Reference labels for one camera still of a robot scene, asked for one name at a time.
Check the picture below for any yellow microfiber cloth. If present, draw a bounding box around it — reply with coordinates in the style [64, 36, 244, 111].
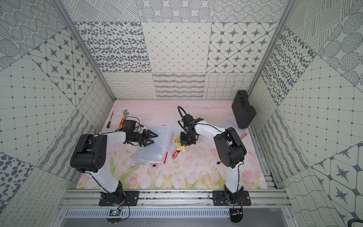
[174, 137, 190, 153]

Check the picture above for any clear mesh bag red zipper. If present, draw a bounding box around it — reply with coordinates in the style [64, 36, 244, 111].
[218, 119, 248, 165]

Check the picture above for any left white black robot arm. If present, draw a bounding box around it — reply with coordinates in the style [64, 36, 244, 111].
[70, 120, 158, 205]

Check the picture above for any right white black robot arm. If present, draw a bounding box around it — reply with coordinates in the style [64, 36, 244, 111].
[177, 106, 247, 205]

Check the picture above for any dark slim screwdriver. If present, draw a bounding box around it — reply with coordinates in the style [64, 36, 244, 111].
[106, 112, 114, 129]

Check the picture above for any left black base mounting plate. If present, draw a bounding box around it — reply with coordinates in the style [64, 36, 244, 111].
[99, 191, 140, 207]

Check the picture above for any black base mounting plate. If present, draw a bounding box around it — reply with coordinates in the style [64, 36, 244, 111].
[212, 190, 251, 206]
[99, 191, 140, 207]

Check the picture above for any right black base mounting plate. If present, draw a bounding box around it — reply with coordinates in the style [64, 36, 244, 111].
[212, 190, 251, 206]

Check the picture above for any orange handled adjustable wrench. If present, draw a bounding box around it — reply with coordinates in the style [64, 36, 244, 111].
[119, 109, 129, 129]

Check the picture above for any aluminium mounting rail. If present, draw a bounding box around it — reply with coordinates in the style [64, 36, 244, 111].
[59, 189, 292, 209]

